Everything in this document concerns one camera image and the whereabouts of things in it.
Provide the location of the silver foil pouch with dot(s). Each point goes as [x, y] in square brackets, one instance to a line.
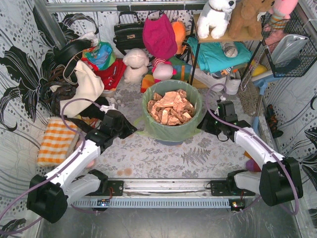
[288, 47]

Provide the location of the teal folded cloth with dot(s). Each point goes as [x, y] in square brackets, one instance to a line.
[212, 58]

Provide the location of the colourful printed cloth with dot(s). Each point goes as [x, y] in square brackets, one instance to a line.
[100, 57]

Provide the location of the black hat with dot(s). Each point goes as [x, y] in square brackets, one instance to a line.
[64, 55]

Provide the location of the black wire basket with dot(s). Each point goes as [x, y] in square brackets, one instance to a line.
[303, 61]

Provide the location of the metal mounting rail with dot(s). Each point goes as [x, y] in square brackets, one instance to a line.
[165, 193]

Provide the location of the pink plush toy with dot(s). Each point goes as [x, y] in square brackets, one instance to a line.
[280, 13]

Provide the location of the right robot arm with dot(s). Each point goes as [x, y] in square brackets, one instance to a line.
[279, 179]

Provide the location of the orange checked towel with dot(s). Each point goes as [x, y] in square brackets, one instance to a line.
[58, 142]

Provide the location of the rainbow striped cloth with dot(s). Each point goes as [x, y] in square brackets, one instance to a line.
[183, 70]

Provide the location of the orange plush toy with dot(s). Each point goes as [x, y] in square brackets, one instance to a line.
[180, 34]

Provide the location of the red cloth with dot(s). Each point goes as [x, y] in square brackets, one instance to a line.
[112, 75]

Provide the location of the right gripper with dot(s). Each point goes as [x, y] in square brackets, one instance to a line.
[208, 124]

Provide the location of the cream canvas tote bag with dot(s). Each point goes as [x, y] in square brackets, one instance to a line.
[75, 99]

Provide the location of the white sneaker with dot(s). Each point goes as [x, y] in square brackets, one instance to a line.
[232, 83]

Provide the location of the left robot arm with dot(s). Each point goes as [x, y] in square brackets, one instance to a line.
[51, 194]

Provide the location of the pink white plush doll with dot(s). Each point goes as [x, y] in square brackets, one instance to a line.
[162, 70]

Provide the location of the white plush dog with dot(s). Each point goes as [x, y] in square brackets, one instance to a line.
[214, 18]

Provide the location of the black leather handbag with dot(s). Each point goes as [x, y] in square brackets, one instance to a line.
[128, 36]

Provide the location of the crumpled brown paper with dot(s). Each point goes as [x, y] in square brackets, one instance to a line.
[172, 109]

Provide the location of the magenta cloth bag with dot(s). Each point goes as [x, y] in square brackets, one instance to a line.
[159, 37]

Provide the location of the grey small plush ball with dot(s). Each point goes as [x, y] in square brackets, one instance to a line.
[229, 49]

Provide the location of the blue-grey trash bin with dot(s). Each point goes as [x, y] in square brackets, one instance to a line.
[170, 140]

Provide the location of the brown teddy bear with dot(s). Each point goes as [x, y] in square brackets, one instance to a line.
[245, 14]

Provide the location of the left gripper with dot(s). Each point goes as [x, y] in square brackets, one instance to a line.
[123, 126]

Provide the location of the pink glasses case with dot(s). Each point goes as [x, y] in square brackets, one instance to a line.
[91, 164]

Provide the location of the white fluffy plush lamb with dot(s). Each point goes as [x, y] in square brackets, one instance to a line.
[136, 62]

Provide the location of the green trash bag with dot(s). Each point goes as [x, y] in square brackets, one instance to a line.
[189, 129]

